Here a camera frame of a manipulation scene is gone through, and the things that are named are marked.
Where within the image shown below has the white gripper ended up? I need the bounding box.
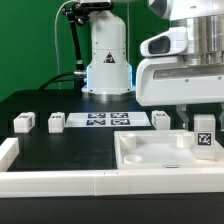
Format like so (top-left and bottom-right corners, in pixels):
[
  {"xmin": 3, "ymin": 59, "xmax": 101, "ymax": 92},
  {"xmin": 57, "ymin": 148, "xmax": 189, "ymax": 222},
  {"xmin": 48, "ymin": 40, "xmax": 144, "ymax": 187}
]
[{"xmin": 136, "ymin": 56, "xmax": 224, "ymax": 131}]

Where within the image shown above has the white square table top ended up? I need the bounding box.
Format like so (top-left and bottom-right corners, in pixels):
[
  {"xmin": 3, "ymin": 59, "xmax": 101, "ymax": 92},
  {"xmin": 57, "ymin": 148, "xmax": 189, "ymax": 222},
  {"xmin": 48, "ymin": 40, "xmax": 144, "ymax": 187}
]
[{"xmin": 114, "ymin": 130, "xmax": 224, "ymax": 170}]

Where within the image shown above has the white marker sheet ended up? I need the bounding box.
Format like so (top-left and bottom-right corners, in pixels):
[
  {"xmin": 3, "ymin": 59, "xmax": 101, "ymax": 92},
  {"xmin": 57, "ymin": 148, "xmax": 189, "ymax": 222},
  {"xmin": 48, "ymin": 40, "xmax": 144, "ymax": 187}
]
[{"xmin": 66, "ymin": 112, "xmax": 151, "ymax": 127}]

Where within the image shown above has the white left fence bar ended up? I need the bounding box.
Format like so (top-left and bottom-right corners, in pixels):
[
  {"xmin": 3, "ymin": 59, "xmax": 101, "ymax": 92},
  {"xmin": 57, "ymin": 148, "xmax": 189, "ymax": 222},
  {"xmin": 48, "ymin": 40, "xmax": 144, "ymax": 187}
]
[{"xmin": 0, "ymin": 138, "xmax": 19, "ymax": 172}]

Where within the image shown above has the white fence bar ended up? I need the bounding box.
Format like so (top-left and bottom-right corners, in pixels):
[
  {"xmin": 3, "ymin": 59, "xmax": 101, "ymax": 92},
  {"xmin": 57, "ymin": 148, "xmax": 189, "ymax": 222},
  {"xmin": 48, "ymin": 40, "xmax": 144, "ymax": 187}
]
[
  {"xmin": 0, "ymin": 168, "xmax": 224, "ymax": 198},
  {"xmin": 0, "ymin": 138, "xmax": 19, "ymax": 172}
]

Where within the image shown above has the white front fence bar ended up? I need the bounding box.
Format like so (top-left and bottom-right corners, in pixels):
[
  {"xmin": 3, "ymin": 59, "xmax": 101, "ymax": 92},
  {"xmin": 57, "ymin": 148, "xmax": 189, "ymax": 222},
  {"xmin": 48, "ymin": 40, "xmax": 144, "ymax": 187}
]
[{"xmin": 0, "ymin": 168, "xmax": 224, "ymax": 198}]

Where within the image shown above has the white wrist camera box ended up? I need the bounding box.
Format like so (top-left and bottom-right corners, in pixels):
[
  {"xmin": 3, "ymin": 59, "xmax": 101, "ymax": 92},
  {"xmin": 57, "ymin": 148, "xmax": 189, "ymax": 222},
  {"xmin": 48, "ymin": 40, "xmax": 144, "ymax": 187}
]
[{"xmin": 140, "ymin": 27, "xmax": 188, "ymax": 57}]

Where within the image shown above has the black cable bundle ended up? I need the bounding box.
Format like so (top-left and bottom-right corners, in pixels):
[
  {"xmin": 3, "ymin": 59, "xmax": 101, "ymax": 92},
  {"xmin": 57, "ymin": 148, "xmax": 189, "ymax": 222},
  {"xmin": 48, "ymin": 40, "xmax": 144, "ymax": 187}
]
[{"xmin": 38, "ymin": 71, "xmax": 88, "ymax": 92}]

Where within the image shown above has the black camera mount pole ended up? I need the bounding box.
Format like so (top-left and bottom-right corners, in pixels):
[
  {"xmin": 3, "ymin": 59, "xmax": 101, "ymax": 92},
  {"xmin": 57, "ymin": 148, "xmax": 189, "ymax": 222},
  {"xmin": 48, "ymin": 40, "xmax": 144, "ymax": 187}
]
[{"xmin": 62, "ymin": 3, "xmax": 90, "ymax": 73}]

